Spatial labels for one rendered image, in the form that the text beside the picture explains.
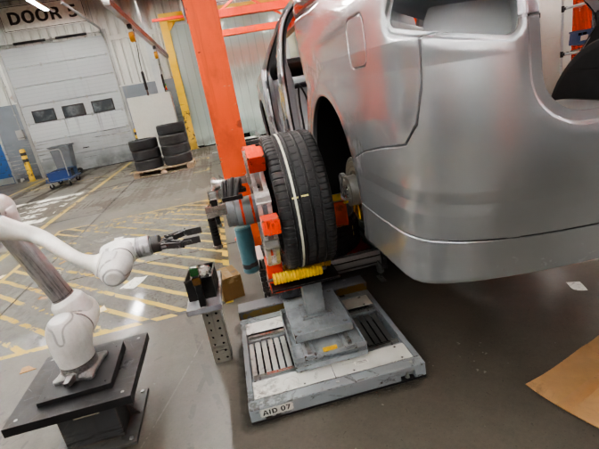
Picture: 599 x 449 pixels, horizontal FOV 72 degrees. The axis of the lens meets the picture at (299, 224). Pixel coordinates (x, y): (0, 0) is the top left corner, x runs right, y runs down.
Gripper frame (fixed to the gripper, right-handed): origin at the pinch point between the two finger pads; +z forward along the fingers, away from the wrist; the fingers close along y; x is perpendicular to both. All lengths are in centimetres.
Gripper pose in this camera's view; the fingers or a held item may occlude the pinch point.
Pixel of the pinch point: (198, 234)
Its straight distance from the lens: 188.1
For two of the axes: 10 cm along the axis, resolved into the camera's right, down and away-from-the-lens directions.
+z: 9.7, -2.2, 1.2
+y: 1.8, 2.8, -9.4
